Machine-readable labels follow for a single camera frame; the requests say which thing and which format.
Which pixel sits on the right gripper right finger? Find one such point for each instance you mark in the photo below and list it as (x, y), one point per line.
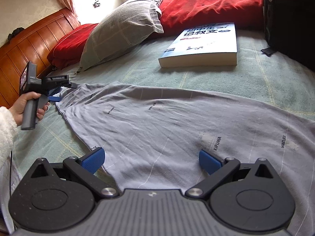
(220, 171)

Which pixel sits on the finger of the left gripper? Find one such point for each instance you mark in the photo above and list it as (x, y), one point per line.
(70, 85)
(54, 97)

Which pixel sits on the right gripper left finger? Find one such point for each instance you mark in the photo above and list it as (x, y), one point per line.
(81, 170)

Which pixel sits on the grey printed garment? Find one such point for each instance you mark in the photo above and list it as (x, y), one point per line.
(152, 137)

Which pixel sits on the white fleece sleeve forearm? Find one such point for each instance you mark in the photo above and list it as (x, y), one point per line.
(8, 134)

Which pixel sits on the person's left hand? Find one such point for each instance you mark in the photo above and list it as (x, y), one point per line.
(18, 107)

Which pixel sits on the red pillow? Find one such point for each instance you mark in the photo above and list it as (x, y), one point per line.
(69, 48)

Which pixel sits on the wooden headboard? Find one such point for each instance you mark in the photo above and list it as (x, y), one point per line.
(32, 44)

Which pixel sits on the grey checked pillow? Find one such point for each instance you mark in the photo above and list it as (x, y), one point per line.
(122, 30)

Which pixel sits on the green bed sheet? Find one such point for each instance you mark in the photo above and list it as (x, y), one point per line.
(276, 80)

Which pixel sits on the blue white book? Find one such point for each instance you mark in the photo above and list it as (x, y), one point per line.
(208, 45)

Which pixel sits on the red duvet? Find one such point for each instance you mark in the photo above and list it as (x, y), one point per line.
(178, 15)

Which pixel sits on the black backpack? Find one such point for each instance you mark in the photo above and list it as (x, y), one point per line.
(289, 29)

